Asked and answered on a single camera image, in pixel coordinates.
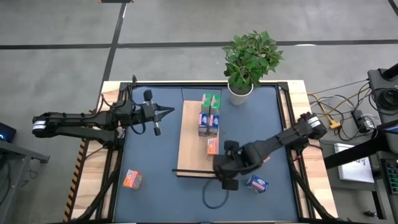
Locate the green Apple Jacks cereal box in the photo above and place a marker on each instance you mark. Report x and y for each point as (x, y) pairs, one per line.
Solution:
(206, 101)
(215, 102)

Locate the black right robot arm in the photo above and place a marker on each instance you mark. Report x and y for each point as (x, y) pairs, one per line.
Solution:
(280, 138)

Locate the grey metal cart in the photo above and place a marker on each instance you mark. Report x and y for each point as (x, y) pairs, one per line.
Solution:
(18, 154)

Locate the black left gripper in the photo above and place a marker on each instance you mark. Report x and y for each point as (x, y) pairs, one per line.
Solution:
(148, 112)

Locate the black keyboard green keys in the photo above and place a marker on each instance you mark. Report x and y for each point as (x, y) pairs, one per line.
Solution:
(392, 177)

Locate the blue table mat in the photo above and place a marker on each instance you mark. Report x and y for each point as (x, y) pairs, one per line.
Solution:
(161, 202)

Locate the green plant white pot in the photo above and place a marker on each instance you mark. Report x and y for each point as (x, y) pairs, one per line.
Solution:
(248, 59)

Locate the wooden board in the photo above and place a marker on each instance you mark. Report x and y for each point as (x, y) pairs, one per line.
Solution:
(191, 140)

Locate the grey equipment stand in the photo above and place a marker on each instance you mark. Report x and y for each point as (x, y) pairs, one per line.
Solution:
(374, 81)

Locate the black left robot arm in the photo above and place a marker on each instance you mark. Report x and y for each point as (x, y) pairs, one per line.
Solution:
(77, 119)

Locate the orange black hazard strip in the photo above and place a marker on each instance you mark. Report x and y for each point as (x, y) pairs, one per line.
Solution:
(76, 174)

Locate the black stand beam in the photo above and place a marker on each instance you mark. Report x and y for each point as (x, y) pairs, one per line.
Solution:
(354, 154)

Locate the black power adapter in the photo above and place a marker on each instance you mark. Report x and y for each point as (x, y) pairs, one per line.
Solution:
(362, 123)

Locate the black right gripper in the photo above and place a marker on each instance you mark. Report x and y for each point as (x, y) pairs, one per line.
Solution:
(236, 160)

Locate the blue Frosted Flakes cereal box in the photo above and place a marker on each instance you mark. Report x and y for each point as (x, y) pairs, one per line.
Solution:
(257, 183)
(213, 124)
(203, 123)

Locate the white board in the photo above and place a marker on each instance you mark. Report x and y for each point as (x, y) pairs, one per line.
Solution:
(354, 172)

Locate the dark device blue light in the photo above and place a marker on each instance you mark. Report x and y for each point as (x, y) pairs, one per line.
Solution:
(7, 132)

